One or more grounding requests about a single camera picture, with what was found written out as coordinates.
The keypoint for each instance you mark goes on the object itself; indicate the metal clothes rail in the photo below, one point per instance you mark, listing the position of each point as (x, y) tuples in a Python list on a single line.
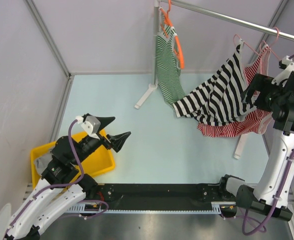
[(233, 20)]

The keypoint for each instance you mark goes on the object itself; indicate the grey cloth garment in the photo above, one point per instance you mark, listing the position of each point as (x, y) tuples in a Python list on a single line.
[(42, 162)]

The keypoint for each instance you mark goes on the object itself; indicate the yellow plastic bin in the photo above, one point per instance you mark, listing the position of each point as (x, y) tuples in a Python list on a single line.
[(98, 163)]

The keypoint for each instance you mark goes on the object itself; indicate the black white striped tank top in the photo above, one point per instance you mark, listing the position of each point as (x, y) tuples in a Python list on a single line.
[(218, 101)]

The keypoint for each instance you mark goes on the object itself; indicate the white slotted cable duct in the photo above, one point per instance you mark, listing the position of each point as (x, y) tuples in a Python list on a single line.
[(209, 208)]

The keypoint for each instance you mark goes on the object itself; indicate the orange plastic hanger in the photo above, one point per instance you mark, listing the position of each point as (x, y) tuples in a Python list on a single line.
[(166, 22)]

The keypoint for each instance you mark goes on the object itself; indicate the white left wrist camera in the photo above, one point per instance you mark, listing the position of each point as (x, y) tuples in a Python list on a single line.
[(90, 124)]

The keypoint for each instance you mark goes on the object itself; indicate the red white striped tank top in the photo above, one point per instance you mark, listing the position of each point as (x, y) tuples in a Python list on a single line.
[(255, 121)]

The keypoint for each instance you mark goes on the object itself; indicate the pink wire hanger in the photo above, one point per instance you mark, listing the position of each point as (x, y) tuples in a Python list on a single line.
[(259, 45)]

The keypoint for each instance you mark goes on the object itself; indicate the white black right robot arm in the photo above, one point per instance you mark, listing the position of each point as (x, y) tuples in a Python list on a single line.
[(269, 197)]

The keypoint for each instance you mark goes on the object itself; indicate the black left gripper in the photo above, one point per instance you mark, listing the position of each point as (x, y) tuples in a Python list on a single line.
[(116, 141)]

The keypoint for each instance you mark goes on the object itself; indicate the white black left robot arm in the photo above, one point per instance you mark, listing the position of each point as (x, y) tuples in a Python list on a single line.
[(63, 183)]

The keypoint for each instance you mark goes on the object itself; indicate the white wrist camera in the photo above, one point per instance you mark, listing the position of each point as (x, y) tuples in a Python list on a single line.
[(287, 66), (90, 124)]

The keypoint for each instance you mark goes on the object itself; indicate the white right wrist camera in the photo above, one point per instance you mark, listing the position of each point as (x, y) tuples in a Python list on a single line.
[(287, 66)]

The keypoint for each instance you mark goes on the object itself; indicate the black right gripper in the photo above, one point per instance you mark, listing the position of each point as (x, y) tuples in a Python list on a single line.
[(262, 83)]

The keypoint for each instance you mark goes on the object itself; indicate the green white striped tank top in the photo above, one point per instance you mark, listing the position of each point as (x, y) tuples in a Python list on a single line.
[(168, 71)]

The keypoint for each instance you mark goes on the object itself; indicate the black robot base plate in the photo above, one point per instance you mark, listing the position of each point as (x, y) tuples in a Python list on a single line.
[(129, 194)]

